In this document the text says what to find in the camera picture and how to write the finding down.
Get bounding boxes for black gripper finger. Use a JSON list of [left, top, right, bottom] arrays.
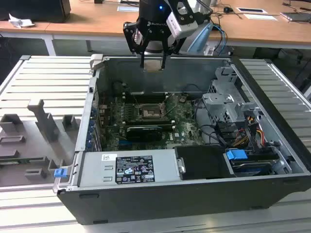
[[122, 21, 146, 69], [160, 36, 187, 70]]

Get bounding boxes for grey parts rack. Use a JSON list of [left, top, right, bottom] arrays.
[[0, 98, 82, 187]]

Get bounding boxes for blue disk carrier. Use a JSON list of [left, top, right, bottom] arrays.
[[225, 149, 248, 161]]

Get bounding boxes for pale blue teach pendant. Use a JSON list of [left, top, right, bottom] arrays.
[[187, 23, 214, 53]]

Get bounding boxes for small square CPU plate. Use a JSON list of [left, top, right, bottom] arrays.
[[143, 60, 163, 72]]

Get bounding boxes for green RAM stick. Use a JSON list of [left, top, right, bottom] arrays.
[[0, 158, 46, 165]]

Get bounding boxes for black open PC case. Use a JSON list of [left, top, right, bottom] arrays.
[[52, 54, 311, 225]]

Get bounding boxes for metal socket cover frame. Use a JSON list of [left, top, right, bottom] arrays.
[[160, 101, 171, 121]]

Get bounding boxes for black RAM slot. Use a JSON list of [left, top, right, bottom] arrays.
[[124, 123, 176, 130], [124, 118, 176, 125], [122, 91, 170, 96], [122, 95, 169, 102]]

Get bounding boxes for blue cable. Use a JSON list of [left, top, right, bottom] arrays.
[[213, 23, 228, 53]]

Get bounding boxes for black box on desk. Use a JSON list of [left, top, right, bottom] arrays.
[[0, 0, 71, 24]]

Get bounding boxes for black cable bundle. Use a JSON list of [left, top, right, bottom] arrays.
[[194, 99, 238, 149]]

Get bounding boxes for thin black wire loop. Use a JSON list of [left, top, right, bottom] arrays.
[[183, 83, 206, 94]]

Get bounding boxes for blue case latch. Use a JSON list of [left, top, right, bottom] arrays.
[[53, 168, 68, 179]]

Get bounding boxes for silver metal bracket plate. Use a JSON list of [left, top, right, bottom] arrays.
[[202, 93, 235, 115]]

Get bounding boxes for white paper sheet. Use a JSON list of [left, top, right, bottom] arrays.
[[243, 14, 279, 21]]

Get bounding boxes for light wooden desk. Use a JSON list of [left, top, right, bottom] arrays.
[[0, 19, 56, 56], [45, 0, 311, 53]]

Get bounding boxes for black hard disk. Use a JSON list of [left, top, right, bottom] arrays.
[[229, 157, 280, 177]]

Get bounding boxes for grey laptop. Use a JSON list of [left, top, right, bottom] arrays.
[[280, 11, 311, 24]]

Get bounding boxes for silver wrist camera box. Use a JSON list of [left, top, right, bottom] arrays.
[[167, 9, 199, 39]]

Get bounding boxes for CPU socket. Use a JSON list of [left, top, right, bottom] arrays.
[[136, 103, 169, 122]]

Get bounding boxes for black graphics card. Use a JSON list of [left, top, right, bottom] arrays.
[[125, 125, 163, 143]]

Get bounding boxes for black plastic shroud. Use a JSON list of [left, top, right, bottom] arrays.
[[174, 145, 235, 182]]

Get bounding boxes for green motherboard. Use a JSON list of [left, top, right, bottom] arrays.
[[98, 93, 209, 150]]

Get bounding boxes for grey power supply unit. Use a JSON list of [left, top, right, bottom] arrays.
[[77, 149, 183, 187]]

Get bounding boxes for white desk cable port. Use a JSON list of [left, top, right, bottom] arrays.
[[117, 5, 141, 12], [237, 7, 268, 14]]

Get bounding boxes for silver metal drive cage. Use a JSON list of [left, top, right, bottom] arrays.
[[207, 67, 262, 127]]

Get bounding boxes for white crumpled paper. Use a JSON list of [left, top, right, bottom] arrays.
[[8, 13, 35, 29]]

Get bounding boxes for yellow red power wires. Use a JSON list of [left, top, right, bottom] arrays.
[[233, 116, 266, 147]]

